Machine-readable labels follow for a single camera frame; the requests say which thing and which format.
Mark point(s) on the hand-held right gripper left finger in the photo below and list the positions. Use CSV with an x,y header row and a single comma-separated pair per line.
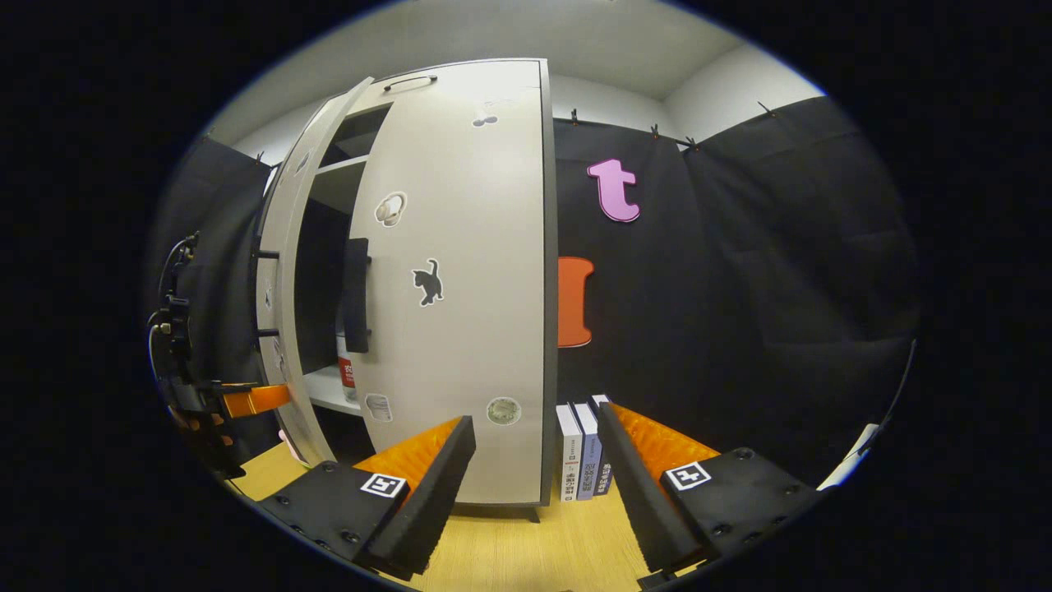
x,y
431,506

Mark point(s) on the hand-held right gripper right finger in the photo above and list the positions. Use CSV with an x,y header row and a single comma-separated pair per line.
x,y
641,501

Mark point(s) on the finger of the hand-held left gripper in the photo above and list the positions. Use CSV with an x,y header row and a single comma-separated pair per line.
x,y
259,400

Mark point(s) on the clear plastic bottle red label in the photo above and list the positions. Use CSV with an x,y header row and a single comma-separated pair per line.
x,y
347,374

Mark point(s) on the white door with phone sticker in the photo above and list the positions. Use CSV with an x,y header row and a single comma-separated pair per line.
x,y
283,247

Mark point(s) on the white door with cat sticker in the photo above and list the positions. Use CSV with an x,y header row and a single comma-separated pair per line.
x,y
468,345

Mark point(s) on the lavender book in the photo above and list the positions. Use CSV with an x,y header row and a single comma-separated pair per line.
x,y
588,460

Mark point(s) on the white book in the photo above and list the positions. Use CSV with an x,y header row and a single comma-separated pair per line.
x,y
569,460

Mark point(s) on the white cabinet with dark interior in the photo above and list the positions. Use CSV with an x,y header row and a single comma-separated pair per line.
x,y
325,255

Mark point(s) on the white side table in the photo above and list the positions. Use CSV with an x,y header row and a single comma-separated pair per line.
x,y
846,464

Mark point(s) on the black backdrop cloth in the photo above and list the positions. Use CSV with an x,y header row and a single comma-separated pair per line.
x,y
740,288

